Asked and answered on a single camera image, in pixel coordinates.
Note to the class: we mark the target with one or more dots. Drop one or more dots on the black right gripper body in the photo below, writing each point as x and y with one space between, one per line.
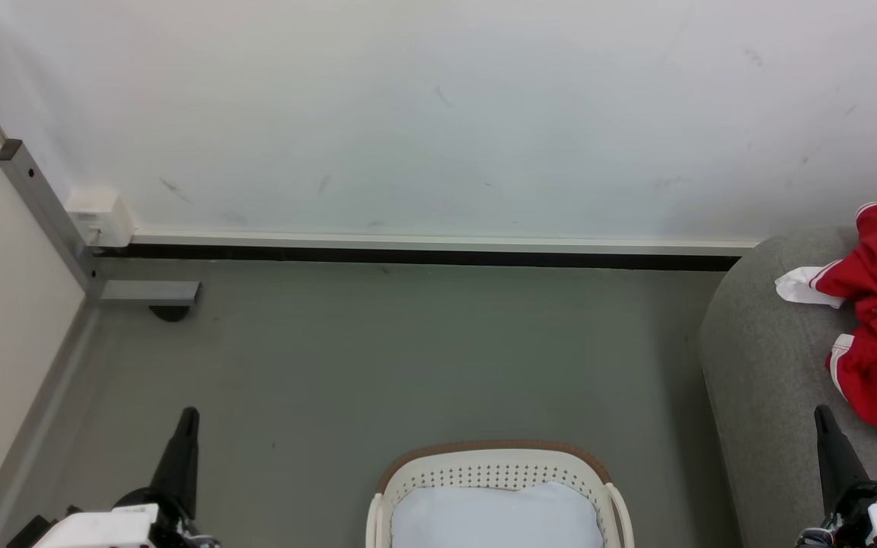
853 506

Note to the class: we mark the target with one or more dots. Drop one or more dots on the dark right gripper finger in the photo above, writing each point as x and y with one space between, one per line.
838 464

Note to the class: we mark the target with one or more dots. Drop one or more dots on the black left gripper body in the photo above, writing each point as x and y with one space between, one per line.
172 519

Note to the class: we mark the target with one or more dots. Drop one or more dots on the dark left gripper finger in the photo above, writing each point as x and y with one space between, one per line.
182 464

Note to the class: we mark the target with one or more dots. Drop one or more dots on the cream perforated laundry basket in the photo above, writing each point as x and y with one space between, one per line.
499 466

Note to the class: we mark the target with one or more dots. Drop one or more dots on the pale blue clothing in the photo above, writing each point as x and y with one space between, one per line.
495 521

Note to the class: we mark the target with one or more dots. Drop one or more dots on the grey fabric sofa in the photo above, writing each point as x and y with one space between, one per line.
766 396

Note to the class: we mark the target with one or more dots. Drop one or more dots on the black round frame foot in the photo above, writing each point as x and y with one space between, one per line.
170 312

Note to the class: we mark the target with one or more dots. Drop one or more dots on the white wall socket box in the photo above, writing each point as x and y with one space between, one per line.
100 213

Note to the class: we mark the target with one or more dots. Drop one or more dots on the grey metal frame post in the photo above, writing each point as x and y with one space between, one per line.
43 205

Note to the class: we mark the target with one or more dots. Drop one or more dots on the white wall baseboard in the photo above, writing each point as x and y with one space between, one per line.
438 245

